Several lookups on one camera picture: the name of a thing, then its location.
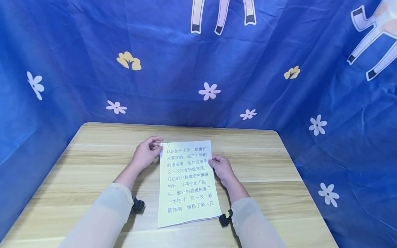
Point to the person's right thumb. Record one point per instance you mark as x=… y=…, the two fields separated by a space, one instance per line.
x=212 y=162

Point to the person's right forearm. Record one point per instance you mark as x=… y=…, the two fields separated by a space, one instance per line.
x=251 y=217

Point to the person's left index finger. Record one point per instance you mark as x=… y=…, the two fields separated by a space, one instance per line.
x=156 y=140

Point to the person's right hand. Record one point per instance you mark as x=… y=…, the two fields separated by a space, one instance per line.
x=222 y=168

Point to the person's right fingers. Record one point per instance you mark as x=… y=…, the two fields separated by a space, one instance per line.
x=219 y=158

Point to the silver paper clip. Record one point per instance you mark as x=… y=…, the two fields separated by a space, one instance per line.
x=165 y=142

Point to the person's left forearm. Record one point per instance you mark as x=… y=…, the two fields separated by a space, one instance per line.
x=105 y=213

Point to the person's left hand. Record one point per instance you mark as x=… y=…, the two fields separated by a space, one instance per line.
x=145 y=154

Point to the printed paper sheets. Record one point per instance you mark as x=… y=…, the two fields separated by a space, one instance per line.
x=188 y=186

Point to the person's left thumb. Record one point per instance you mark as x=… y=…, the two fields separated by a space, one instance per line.
x=156 y=150

